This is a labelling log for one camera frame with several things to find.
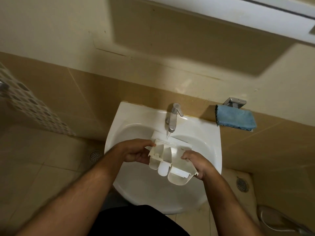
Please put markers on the person's left thumb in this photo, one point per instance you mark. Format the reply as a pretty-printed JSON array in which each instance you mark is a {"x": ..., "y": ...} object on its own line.
[{"x": 147, "y": 144}]

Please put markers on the round metal floor drain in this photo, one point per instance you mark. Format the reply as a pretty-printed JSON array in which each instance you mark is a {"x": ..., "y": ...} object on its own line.
[
  {"x": 242, "y": 184},
  {"x": 95, "y": 156}
]

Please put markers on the white wall cabinet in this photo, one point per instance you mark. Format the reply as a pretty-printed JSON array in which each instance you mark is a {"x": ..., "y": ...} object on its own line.
[{"x": 246, "y": 14}]

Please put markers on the person's right hand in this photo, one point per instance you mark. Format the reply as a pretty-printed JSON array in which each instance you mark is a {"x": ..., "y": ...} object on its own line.
[{"x": 196, "y": 163}]

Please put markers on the person's left forearm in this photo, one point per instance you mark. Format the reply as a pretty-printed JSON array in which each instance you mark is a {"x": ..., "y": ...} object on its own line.
[{"x": 73, "y": 196}]

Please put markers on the person's right forearm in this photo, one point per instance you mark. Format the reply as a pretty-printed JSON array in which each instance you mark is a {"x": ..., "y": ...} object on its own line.
[{"x": 228, "y": 206}]

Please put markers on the white ceramic sink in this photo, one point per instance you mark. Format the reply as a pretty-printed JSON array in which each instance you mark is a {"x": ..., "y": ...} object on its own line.
[{"x": 147, "y": 191}]

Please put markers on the chrome faucet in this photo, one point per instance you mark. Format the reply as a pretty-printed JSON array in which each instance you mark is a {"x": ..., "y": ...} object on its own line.
[{"x": 173, "y": 117}]

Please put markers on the white plastic detergent drawer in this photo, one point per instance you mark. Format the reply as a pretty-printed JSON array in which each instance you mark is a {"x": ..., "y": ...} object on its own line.
[{"x": 171, "y": 160}]

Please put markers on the person's right thumb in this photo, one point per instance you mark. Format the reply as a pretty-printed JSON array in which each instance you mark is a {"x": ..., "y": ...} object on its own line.
[{"x": 188, "y": 156}]

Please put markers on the blue folded cloth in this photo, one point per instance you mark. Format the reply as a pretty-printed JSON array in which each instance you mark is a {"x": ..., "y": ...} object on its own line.
[{"x": 235, "y": 117}]

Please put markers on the person's left hand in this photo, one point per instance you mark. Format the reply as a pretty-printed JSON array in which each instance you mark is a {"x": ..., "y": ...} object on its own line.
[{"x": 133, "y": 152}]

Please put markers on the chrome wall holder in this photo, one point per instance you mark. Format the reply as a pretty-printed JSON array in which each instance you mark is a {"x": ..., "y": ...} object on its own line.
[{"x": 234, "y": 102}]

